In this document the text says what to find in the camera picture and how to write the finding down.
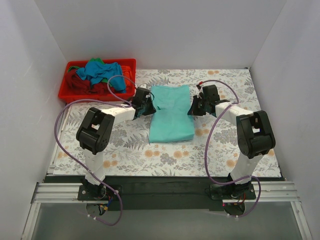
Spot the blue t shirt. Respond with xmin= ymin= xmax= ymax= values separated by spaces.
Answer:
xmin=75 ymin=60 xmax=126 ymax=93

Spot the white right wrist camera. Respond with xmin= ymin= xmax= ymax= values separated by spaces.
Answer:
xmin=196 ymin=81 xmax=205 ymax=99

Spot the orange t shirt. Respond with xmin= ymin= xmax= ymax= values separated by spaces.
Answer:
xmin=121 ymin=65 xmax=133 ymax=93

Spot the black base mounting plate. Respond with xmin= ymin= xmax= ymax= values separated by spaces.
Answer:
xmin=77 ymin=176 xmax=257 ymax=211

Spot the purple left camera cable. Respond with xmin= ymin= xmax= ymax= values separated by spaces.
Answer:
xmin=54 ymin=76 xmax=138 ymax=181

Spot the aluminium frame rail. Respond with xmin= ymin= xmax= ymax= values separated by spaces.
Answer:
xmin=31 ymin=181 xmax=300 ymax=203

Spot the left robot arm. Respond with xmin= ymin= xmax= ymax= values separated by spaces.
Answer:
xmin=76 ymin=87 xmax=156 ymax=200

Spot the floral table mat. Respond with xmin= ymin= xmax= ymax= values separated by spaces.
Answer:
xmin=53 ymin=69 xmax=281 ymax=177

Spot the red plastic bin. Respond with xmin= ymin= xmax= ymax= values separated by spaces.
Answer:
xmin=58 ymin=58 xmax=136 ymax=104

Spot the dark red t shirt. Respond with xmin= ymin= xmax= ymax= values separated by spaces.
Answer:
xmin=64 ymin=68 xmax=109 ymax=95

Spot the mint green t shirt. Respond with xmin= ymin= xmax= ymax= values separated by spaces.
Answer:
xmin=149 ymin=85 xmax=195 ymax=143

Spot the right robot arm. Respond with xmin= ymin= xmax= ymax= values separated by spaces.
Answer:
xmin=188 ymin=80 xmax=276 ymax=199

